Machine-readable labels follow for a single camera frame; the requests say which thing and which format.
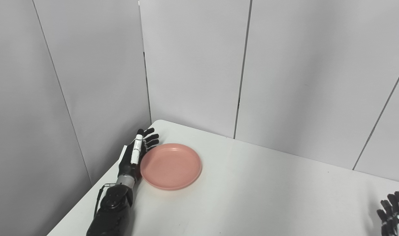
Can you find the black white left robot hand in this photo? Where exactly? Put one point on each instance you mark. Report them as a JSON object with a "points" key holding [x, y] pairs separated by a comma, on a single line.
{"points": [[130, 160]]}

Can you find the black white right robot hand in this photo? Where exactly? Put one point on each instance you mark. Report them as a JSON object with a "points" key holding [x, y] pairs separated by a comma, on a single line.
{"points": [[396, 216]]}

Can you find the pink round plate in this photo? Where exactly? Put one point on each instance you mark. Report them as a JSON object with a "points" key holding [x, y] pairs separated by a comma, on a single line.
{"points": [[171, 167]]}

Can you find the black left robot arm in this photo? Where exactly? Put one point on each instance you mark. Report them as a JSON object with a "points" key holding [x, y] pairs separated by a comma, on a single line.
{"points": [[112, 209]]}

